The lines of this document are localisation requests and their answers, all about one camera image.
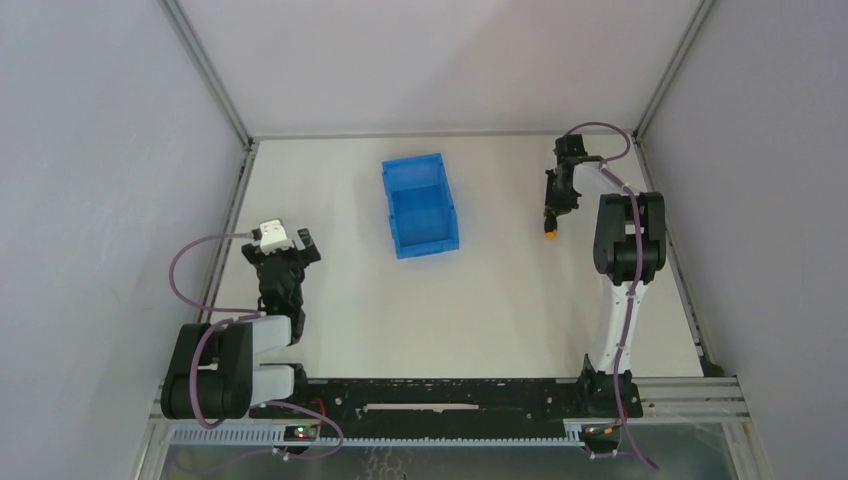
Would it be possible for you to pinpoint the orange black handled screwdriver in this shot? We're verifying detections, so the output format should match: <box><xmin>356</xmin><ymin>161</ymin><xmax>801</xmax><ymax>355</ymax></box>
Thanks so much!
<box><xmin>544</xmin><ymin>210</ymin><xmax>558</xmax><ymax>239</ymax></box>

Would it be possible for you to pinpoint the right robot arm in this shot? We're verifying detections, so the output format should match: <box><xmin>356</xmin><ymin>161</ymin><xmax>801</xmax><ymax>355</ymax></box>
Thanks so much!
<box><xmin>544</xmin><ymin>134</ymin><xmax>667</xmax><ymax>400</ymax></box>

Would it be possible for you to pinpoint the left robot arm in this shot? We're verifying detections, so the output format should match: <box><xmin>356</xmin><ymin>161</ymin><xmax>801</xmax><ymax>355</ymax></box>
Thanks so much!
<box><xmin>160</xmin><ymin>220</ymin><xmax>321</xmax><ymax>429</ymax></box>

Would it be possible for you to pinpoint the blue plastic bin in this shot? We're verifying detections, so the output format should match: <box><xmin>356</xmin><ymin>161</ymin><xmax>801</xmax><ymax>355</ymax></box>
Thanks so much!
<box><xmin>382</xmin><ymin>153</ymin><xmax>460</xmax><ymax>259</ymax></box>

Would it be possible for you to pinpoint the small electronics board with leds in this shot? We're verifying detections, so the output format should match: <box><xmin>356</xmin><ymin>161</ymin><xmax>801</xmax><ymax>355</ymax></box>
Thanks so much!
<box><xmin>283</xmin><ymin>425</ymin><xmax>320</xmax><ymax>442</ymax></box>

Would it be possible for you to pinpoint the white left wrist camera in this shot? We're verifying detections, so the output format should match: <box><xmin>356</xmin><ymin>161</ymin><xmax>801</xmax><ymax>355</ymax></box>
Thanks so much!
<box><xmin>258</xmin><ymin>219</ymin><xmax>295</xmax><ymax>254</ymax></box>

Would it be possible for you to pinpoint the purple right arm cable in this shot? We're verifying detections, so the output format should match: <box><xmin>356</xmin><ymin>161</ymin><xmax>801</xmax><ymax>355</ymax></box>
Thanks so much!
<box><xmin>566</xmin><ymin>122</ymin><xmax>660</xmax><ymax>473</ymax></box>

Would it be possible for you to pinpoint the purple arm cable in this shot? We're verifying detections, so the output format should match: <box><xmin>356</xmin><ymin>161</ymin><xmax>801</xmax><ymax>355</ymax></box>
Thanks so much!
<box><xmin>566</xmin><ymin>122</ymin><xmax>660</xmax><ymax>473</ymax></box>
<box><xmin>168</xmin><ymin>231</ymin><xmax>346</xmax><ymax>462</ymax></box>

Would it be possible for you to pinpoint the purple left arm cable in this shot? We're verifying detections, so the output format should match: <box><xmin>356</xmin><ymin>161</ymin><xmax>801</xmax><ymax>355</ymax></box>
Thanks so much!
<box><xmin>168</xmin><ymin>231</ymin><xmax>346</xmax><ymax>462</ymax></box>

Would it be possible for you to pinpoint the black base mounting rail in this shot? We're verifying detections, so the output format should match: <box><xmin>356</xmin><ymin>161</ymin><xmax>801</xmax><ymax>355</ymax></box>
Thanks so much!
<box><xmin>249</xmin><ymin>378</ymin><xmax>643</xmax><ymax>441</ymax></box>

